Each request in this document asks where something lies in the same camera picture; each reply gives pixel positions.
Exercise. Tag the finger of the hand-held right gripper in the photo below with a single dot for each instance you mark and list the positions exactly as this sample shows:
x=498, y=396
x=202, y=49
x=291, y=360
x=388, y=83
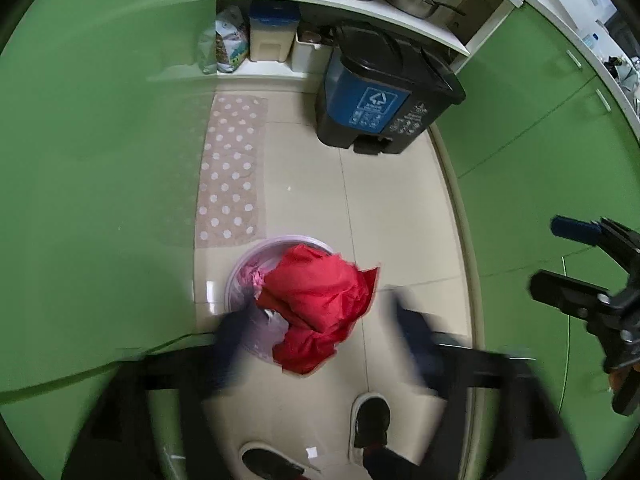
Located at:
x=575, y=230
x=565, y=292

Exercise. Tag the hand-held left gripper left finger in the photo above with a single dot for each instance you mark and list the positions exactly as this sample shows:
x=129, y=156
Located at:
x=227, y=345

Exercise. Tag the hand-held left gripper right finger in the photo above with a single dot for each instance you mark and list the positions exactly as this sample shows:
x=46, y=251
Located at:
x=417, y=340

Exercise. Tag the small lavender wastebasket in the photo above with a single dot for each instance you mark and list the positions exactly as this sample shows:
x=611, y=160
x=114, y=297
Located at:
x=262, y=337

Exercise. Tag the red paper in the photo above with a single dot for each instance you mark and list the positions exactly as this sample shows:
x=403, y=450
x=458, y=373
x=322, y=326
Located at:
x=315, y=300

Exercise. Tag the person's right hand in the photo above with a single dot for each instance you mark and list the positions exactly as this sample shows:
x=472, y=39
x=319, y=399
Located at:
x=624, y=375

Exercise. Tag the person's right shoe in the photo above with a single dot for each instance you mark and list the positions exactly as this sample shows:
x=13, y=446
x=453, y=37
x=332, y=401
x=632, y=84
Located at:
x=371, y=422

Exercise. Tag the person's shoe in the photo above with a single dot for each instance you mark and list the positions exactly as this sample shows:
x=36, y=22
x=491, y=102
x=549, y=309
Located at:
x=272, y=462
x=371, y=422

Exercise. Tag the green cabinet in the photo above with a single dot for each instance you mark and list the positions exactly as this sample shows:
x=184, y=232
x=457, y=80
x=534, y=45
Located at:
x=100, y=160
x=525, y=135

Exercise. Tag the person's left shoe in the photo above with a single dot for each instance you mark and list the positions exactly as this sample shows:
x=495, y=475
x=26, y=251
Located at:
x=272, y=462

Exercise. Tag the beige dotted floor mat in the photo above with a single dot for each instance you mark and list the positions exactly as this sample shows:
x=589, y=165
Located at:
x=230, y=170

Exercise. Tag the blue black pedal bin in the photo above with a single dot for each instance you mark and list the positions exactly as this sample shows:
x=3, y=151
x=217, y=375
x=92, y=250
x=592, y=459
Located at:
x=365, y=105

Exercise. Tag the white shelf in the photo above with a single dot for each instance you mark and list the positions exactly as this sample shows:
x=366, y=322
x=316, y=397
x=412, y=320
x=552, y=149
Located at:
x=400, y=22

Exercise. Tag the printed snack bag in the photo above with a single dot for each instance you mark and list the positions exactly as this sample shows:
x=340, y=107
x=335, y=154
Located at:
x=227, y=42

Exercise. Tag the white storage box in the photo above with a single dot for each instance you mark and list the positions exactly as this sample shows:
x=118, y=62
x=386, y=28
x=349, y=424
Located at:
x=307, y=52

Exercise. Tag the beige container blue lid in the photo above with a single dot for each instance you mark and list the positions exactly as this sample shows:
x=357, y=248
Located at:
x=272, y=30

